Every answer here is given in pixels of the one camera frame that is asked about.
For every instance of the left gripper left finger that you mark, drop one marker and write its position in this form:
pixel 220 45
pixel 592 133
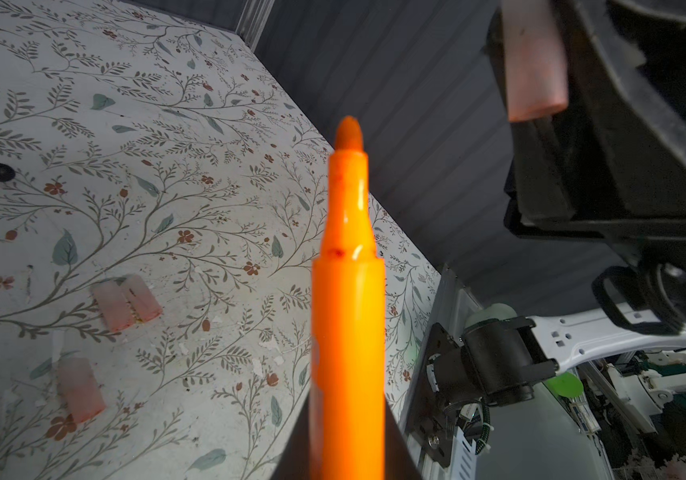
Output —
pixel 294 462

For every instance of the white tape roll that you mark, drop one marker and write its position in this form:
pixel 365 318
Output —
pixel 497 311

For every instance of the translucent pink cap pair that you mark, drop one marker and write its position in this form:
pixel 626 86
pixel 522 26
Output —
pixel 124 302

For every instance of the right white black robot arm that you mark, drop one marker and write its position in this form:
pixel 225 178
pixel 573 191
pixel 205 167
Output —
pixel 510 357

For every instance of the translucent pink pen cap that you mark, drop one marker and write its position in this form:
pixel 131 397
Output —
pixel 79 388

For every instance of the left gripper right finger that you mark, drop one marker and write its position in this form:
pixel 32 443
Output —
pixel 399 464

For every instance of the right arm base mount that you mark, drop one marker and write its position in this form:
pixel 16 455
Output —
pixel 444 383

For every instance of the orange highlighter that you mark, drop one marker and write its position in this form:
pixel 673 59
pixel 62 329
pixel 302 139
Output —
pixel 346 398

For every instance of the translucent pink cap front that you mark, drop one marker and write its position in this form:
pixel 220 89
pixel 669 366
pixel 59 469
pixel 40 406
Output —
pixel 535 61

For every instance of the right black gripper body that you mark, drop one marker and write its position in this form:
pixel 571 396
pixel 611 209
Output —
pixel 611 167

